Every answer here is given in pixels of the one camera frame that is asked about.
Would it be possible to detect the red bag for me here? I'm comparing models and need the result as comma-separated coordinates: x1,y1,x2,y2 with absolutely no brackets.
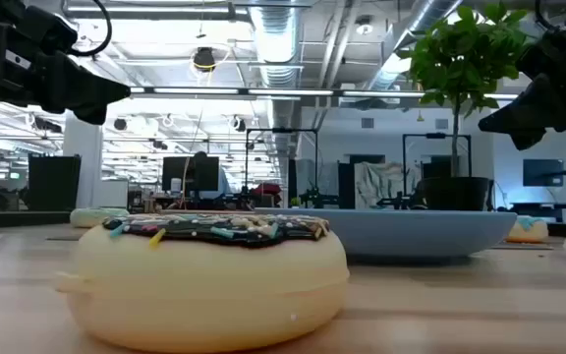
251,182,283,207

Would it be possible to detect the large chocolate sprinkle donut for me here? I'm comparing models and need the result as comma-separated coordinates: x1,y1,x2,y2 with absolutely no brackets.
56,213,351,354

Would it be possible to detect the black round ceiling fixture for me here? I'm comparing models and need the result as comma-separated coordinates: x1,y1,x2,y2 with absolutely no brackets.
193,46,217,73

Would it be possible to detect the green leafy plant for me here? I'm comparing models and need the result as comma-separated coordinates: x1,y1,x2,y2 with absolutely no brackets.
405,2,535,179

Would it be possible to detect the large mint green donut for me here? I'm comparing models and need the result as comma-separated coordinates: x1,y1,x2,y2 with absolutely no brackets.
70,206,131,229

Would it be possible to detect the dark wall monitor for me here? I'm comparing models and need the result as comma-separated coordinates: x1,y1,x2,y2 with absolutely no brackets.
522,158,565,188

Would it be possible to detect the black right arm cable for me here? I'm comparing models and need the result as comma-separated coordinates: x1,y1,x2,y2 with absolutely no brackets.
533,0,559,33

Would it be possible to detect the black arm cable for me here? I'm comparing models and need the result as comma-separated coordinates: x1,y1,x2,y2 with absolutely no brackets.
69,0,113,58
533,0,559,33

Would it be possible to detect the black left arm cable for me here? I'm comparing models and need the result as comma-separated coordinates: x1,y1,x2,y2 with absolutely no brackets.
69,0,113,58

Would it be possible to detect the black computer monitor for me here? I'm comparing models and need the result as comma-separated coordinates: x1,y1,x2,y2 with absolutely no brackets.
161,155,221,193

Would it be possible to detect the black cabinet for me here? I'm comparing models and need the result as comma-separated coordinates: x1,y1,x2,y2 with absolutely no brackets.
27,153,83,213

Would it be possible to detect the silver ceiling ventilation duct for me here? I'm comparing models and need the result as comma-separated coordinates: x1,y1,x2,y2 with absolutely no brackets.
248,0,305,163

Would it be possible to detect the grey draped cloth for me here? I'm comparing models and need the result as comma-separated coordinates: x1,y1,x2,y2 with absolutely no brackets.
354,161,423,210

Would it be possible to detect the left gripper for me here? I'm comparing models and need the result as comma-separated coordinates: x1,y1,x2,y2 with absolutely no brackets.
0,0,132,125

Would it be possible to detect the small blue frosted donut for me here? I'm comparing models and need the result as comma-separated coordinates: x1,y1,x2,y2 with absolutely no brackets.
506,215,549,244

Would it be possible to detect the black background station frame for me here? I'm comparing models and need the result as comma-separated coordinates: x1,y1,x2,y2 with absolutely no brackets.
245,127,320,207
402,132,473,207

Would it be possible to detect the blue round plate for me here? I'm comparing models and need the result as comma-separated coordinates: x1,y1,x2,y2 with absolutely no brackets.
255,206,519,258

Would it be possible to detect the long ceiling light bar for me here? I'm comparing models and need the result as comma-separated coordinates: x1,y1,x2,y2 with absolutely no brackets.
130,87,520,100

